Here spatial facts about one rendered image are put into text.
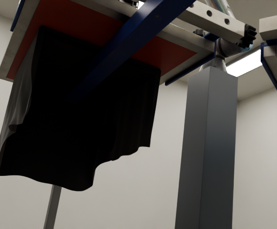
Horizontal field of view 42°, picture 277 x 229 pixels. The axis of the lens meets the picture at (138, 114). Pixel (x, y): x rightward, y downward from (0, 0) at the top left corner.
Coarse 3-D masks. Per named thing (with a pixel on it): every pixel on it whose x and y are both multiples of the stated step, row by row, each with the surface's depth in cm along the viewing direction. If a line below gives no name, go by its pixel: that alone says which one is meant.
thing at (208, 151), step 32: (192, 96) 181; (224, 96) 174; (192, 128) 173; (224, 128) 169; (192, 160) 166; (224, 160) 164; (192, 192) 159; (224, 192) 160; (192, 224) 153; (224, 224) 156
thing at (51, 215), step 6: (54, 186) 175; (54, 192) 174; (60, 192) 176; (54, 198) 174; (48, 204) 175; (54, 204) 173; (48, 210) 172; (54, 210) 172; (48, 216) 170; (54, 216) 172; (48, 222) 170; (54, 222) 171; (48, 228) 169
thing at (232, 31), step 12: (144, 0) 102; (192, 12) 104; (204, 12) 107; (216, 12) 109; (192, 24) 110; (204, 24) 109; (216, 24) 108; (228, 24) 111; (240, 24) 113; (228, 36) 113; (240, 36) 112
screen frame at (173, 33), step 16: (32, 0) 102; (80, 0) 100; (96, 0) 100; (112, 0) 102; (32, 16) 110; (112, 16) 105; (128, 16) 104; (16, 32) 120; (160, 32) 109; (176, 32) 111; (16, 48) 131; (192, 48) 115; (208, 48) 115; (0, 64) 149; (192, 64) 125; (160, 80) 141
